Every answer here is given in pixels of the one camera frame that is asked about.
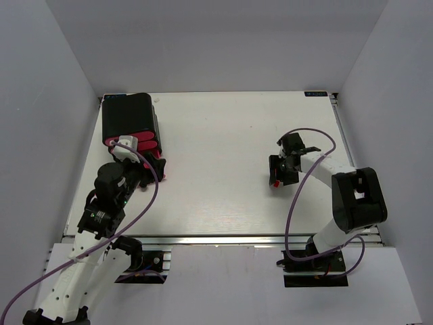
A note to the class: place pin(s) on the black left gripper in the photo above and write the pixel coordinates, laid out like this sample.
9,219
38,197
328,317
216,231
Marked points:
149,170

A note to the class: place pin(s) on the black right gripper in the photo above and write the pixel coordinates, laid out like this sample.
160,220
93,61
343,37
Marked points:
282,169

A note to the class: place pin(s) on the pink bottom drawer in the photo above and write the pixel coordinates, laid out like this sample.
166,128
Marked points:
155,159

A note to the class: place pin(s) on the black drawer cabinet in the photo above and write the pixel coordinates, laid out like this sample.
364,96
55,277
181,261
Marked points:
130,114

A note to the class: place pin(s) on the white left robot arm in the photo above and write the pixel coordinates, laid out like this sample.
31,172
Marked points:
98,256

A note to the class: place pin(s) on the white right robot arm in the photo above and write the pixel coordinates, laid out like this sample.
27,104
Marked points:
357,199

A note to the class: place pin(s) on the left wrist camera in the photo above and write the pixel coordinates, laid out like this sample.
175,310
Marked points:
120,151

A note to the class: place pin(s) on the aluminium table rail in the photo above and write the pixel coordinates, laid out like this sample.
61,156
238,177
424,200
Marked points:
371,239

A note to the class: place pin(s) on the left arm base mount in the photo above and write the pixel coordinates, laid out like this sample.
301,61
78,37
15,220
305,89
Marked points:
147,265

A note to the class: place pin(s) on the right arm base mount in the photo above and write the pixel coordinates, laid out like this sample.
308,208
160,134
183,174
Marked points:
323,272

